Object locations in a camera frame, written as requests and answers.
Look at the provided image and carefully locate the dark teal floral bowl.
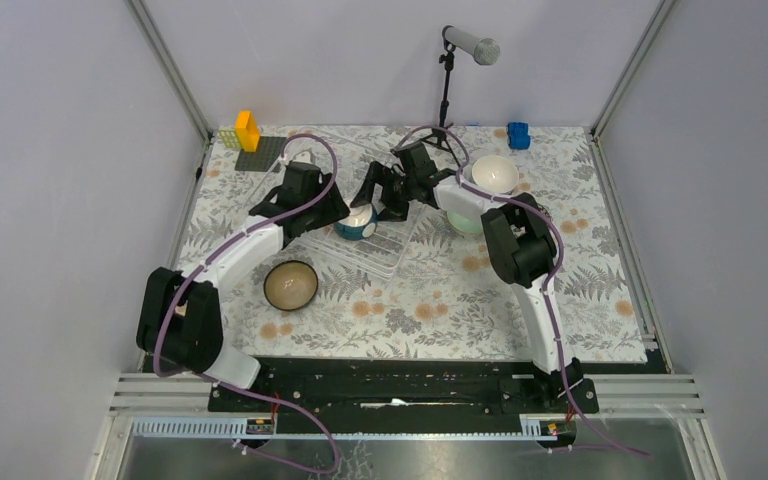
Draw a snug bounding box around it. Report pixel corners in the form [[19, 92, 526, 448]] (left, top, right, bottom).
[[263, 260, 319, 312]]

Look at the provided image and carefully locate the light green celadon bowl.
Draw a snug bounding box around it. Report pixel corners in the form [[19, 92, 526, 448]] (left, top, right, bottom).
[[446, 212, 484, 237]]

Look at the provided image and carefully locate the lime green toy block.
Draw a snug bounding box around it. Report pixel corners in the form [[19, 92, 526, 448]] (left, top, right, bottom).
[[217, 128, 242, 150]]

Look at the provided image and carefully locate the yellow toy block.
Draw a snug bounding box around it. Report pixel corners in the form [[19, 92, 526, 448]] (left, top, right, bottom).
[[234, 110, 261, 153]]

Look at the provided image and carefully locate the dark grey building plate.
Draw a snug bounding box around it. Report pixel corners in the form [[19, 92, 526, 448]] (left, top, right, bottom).
[[235, 136, 287, 172]]

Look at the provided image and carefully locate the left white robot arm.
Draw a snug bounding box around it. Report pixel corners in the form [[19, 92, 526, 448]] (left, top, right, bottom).
[[136, 161, 349, 411]]

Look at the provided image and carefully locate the blue toy block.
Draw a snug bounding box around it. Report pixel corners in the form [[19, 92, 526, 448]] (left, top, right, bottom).
[[506, 122, 532, 150]]

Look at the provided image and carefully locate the white wire dish rack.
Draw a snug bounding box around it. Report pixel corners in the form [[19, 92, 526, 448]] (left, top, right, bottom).
[[244, 129, 442, 281]]

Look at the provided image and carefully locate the grey microphone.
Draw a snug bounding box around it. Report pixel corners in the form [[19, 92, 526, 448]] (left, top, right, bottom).
[[442, 25, 501, 66]]

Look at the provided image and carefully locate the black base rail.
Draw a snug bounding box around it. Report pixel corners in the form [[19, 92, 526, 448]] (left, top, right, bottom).
[[207, 357, 653, 435]]

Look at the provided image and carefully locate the teal white spotted bowl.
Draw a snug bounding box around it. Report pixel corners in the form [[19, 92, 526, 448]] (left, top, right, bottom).
[[334, 204, 378, 241]]

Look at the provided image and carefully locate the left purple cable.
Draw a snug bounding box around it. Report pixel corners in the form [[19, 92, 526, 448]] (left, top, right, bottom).
[[152, 133, 344, 476]]

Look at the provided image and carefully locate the red orange patterned bowl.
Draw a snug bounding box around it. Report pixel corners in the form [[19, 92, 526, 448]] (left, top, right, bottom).
[[535, 202, 552, 221]]

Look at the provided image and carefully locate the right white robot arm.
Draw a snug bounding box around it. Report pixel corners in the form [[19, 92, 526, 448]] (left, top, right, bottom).
[[351, 142, 574, 412]]

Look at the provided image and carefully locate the white ribbed bowl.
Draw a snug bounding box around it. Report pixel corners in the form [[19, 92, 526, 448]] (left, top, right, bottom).
[[470, 155, 519, 194]]

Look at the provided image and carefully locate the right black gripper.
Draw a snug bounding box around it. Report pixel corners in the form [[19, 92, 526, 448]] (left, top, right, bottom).
[[351, 162, 417, 224]]

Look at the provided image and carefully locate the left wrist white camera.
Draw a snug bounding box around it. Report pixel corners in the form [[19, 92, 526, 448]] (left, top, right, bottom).
[[285, 150, 315, 165]]

